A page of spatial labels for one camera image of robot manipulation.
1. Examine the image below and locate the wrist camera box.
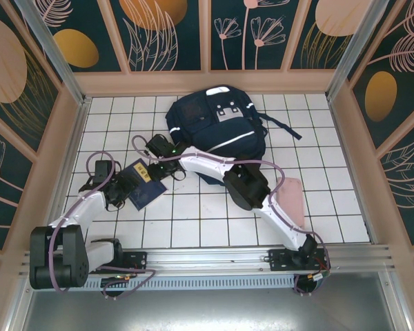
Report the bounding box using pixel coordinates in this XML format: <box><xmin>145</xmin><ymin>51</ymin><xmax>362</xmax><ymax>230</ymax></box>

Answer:
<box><xmin>88</xmin><ymin>159</ymin><xmax>117</xmax><ymax>187</ymax></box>
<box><xmin>145</xmin><ymin>134</ymin><xmax>180</xmax><ymax>158</ymax></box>

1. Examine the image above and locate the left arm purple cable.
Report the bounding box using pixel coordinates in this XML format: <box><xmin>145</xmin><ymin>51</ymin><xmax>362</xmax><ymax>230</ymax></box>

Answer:
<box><xmin>48</xmin><ymin>150</ymin><xmax>156</xmax><ymax>301</ymax></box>

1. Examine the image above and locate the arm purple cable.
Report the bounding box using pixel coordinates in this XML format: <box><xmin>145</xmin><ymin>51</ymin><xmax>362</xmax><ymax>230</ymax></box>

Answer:
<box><xmin>48</xmin><ymin>150</ymin><xmax>156</xmax><ymax>301</ymax></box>
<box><xmin>131</xmin><ymin>134</ymin><xmax>332</xmax><ymax>297</ymax></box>

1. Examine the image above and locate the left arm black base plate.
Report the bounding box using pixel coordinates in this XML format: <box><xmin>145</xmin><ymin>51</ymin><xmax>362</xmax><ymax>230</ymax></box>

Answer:
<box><xmin>85</xmin><ymin>250</ymin><xmax>148</xmax><ymax>275</ymax></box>

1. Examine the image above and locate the grey slotted cable duct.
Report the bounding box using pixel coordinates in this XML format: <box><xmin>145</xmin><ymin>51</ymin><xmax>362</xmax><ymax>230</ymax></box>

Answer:
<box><xmin>32</xmin><ymin>274</ymin><xmax>297</xmax><ymax>293</ymax></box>

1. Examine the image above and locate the navy blue backpack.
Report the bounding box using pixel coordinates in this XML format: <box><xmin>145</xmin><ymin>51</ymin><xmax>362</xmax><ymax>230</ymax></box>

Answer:
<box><xmin>165</xmin><ymin>86</ymin><xmax>303</xmax><ymax>187</ymax></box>

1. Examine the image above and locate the pink pencil case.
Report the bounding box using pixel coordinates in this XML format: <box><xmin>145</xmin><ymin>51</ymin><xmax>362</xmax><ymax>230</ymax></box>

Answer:
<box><xmin>275</xmin><ymin>176</ymin><xmax>306</xmax><ymax>228</ymax></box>

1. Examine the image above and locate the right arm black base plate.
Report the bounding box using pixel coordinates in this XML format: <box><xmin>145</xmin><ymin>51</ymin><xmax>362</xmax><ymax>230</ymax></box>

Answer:
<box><xmin>268</xmin><ymin>248</ymin><xmax>332</xmax><ymax>274</ymax></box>

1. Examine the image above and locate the navy notebook with yellow label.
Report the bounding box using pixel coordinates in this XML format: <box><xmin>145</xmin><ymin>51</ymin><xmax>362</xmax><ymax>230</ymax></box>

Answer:
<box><xmin>124</xmin><ymin>159</ymin><xmax>168</xmax><ymax>211</ymax></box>

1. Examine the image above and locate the metal sheet panel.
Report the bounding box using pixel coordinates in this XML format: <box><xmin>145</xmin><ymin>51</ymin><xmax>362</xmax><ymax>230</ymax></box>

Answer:
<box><xmin>19</xmin><ymin>289</ymin><xmax>406</xmax><ymax>331</ymax></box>

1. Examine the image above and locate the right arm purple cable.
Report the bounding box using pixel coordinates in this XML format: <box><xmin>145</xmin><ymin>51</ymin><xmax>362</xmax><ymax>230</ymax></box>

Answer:
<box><xmin>131</xmin><ymin>134</ymin><xmax>332</xmax><ymax>297</ymax></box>

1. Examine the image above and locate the aluminium side frame rail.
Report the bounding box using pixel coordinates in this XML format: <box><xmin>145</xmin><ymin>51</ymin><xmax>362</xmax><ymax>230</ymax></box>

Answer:
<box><xmin>37</xmin><ymin>98</ymin><xmax>92</xmax><ymax>251</ymax></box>
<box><xmin>326</xmin><ymin>98</ymin><xmax>379</xmax><ymax>244</ymax></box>

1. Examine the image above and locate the aluminium corner post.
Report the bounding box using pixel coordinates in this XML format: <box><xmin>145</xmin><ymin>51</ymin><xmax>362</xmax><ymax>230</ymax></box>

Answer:
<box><xmin>325</xmin><ymin>0</ymin><xmax>390</xmax><ymax>103</ymax></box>
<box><xmin>13</xmin><ymin>0</ymin><xmax>92</xmax><ymax>108</ymax></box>

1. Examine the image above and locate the aluminium mounting rail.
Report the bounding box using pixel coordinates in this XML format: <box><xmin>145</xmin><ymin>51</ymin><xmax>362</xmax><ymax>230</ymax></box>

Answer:
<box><xmin>19</xmin><ymin>243</ymin><xmax>396</xmax><ymax>277</ymax></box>

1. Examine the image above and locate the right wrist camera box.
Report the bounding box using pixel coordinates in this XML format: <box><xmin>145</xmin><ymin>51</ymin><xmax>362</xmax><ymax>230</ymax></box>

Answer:
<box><xmin>145</xmin><ymin>134</ymin><xmax>180</xmax><ymax>158</ymax></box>

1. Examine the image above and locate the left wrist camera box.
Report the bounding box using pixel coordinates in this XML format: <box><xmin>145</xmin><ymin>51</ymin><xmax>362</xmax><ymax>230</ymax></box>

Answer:
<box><xmin>88</xmin><ymin>159</ymin><xmax>117</xmax><ymax>187</ymax></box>

